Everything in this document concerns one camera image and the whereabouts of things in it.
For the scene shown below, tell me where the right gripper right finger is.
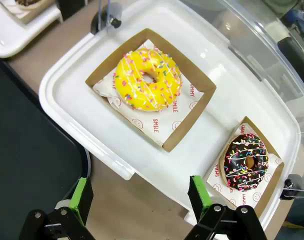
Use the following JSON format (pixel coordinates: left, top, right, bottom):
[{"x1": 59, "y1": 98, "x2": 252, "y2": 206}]
[{"x1": 184, "y1": 174, "x2": 268, "y2": 240}]

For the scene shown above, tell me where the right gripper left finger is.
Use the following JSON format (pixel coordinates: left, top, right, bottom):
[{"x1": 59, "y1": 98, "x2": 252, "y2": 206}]
[{"x1": 18, "y1": 176, "x2": 94, "y2": 240}]

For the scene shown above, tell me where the chocolate rainbow sprinkle donut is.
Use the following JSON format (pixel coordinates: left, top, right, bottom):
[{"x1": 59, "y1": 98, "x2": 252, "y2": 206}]
[{"x1": 223, "y1": 132, "x2": 270, "y2": 192}]

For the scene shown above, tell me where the black plastic serving tray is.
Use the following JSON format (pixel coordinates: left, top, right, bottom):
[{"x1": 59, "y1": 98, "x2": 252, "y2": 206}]
[{"x1": 0, "y1": 53, "x2": 92, "y2": 240}]

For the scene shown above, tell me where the brown cardboard donut tray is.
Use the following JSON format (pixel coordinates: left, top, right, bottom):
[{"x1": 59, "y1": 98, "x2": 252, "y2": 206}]
[
  {"x1": 203, "y1": 116, "x2": 285, "y2": 220},
  {"x1": 0, "y1": 0, "x2": 57, "y2": 25},
  {"x1": 85, "y1": 28, "x2": 217, "y2": 153}
]

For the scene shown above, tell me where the yellow glazed sprinkle donut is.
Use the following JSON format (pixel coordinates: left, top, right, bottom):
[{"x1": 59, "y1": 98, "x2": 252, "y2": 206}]
[{"x1": 114, "y1": 48, "x2": 183, "y2": 113}]

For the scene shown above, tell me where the chocolate nut topped donut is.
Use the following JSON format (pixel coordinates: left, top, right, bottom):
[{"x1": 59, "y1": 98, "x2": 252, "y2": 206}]
[{"x1": 15, "y1": 0, "x2": 43, "y2": 7}]

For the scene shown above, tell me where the white printed paper liner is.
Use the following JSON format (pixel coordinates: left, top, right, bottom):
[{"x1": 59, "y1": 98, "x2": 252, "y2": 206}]
[
  {"x1": 206, "y1": 122, "x2": 283, "y2": 208},
  {"x1": 92, "y1": 39, "x2": 205, "y2": 147}
]

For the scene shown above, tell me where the white display case base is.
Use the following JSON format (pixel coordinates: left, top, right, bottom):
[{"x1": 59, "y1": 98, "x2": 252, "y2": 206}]
[
  {"x1": 38, "y1": 0, "x2": 302, "y2": 232},
  {"x1": 0, "y1": 0, "x2": 64, "y2": 59}
]

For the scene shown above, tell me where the black lid hinge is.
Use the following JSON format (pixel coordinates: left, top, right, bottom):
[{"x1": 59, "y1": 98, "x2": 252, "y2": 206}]
[
  {"x1": 90, "y1": 9, "x2": 123, "y2": 35},
  {"x1": 279, "y1": 173, "x2": 304, "y2": 201}
]

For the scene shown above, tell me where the clear display case lid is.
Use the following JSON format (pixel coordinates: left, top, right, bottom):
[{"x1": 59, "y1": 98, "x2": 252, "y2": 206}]
[{"x1": 98, "y1": 0, "x2": 304, "y2": 201}]

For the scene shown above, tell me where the black office chair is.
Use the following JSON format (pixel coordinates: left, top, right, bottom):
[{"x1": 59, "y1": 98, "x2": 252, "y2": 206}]
[{"x1": 276, "y1": 36, "x2": 304, "y2": 85}]

